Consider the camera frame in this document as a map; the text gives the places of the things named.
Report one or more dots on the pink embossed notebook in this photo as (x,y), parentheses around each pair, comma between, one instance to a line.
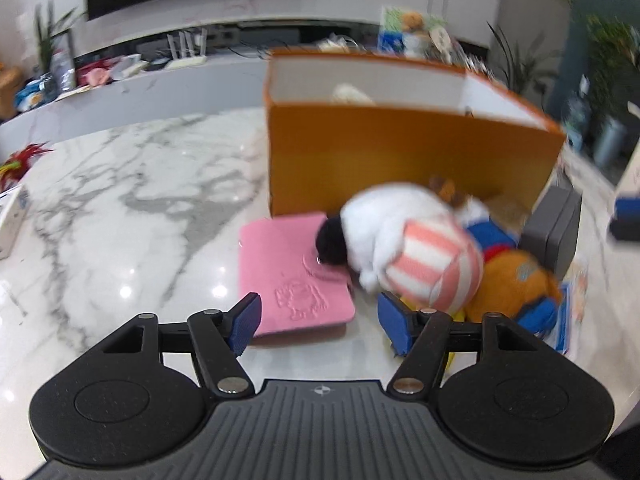
(280,265)

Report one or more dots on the orange cardboard box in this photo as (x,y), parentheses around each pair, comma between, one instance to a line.
(400,150)

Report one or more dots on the blue and green painting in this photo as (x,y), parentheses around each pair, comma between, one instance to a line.
(392,25)

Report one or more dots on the dark grey gift box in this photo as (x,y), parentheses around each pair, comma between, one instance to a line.
(555,230)

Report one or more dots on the potted long-leaf plant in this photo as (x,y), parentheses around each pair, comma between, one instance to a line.
(520,67)

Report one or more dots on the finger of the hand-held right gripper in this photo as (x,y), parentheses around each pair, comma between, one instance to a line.
(627,207)

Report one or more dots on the round white hand fan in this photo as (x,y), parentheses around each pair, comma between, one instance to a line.
(441,39)

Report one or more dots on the green plant in glass vase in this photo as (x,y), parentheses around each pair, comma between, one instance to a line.
(47,40)

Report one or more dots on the white carton box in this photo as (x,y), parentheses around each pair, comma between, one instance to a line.
(10,225)

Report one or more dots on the blue snack packets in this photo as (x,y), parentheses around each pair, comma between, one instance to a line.
(32,94)

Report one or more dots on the red feather toy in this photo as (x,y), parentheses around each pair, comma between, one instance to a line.
(20,162)

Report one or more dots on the illustrated children's book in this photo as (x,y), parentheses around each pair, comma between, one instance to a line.
(575,285)

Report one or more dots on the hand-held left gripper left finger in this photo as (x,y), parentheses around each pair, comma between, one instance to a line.
(245,322)

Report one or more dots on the small brown teddy bear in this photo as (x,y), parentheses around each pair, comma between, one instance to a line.
(412,22)

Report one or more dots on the cream crochet doll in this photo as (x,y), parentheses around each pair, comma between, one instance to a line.
(352,94)

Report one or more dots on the white marble TV console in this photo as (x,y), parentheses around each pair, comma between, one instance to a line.
(150,90)

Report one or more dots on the orange plush toy blue clothes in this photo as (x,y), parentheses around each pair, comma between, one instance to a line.
(510,280)

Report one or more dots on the grey metal bin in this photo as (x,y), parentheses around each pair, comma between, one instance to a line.
(611,140)

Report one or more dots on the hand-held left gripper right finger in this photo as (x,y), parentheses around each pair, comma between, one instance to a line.
(395,322)

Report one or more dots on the white crochet pots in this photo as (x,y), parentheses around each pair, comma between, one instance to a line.
(417,47)

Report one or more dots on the tall leafy houseplant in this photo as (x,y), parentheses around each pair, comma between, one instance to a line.
(612,55)

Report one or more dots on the black photo frame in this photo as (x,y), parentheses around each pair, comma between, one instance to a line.
(62,65)

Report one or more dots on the pink small box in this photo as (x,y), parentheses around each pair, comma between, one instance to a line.
(97,75)

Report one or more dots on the panda plush with pink stripes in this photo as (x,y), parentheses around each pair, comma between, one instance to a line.
(385,220)

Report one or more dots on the gold vase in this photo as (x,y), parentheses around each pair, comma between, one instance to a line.
(9,92)

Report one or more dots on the white router with antennas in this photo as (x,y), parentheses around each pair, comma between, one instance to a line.
(186,57)

